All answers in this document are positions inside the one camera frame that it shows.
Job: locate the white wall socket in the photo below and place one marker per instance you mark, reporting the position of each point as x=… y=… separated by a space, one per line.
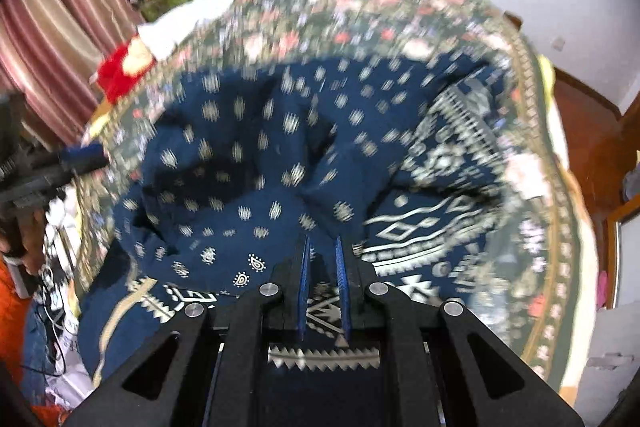
x=558 y=43

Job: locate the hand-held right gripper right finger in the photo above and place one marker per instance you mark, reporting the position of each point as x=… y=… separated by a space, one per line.
x=410 y=357

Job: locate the striped pink curtain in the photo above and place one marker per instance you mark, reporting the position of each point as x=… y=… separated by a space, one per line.
x=65 y=7

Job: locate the cream blanket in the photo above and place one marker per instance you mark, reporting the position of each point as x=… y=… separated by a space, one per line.
x=580 y=217

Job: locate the yellow printed bed sheet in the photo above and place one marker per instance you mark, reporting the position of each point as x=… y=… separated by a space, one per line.
x=546 y=82

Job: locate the white cloth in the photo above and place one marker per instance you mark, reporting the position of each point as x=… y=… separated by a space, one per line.
x=190 y=17

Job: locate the navy patterned hooded robe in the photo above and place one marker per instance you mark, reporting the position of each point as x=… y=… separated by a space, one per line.
x=260 y=167

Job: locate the person's left forearm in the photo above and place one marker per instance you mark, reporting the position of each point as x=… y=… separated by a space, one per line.
x=15 y=307

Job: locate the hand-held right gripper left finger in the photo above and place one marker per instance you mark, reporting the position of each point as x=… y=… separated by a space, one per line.
x=235 y=357

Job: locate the red plush toy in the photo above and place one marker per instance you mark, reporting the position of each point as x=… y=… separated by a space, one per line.
x=117 y=69

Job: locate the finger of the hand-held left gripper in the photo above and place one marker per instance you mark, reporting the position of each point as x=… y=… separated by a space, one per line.
x=85 y=151
x=90 y=163

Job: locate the wooden bed post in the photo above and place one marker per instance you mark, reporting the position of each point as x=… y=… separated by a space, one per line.
x=512 y=21

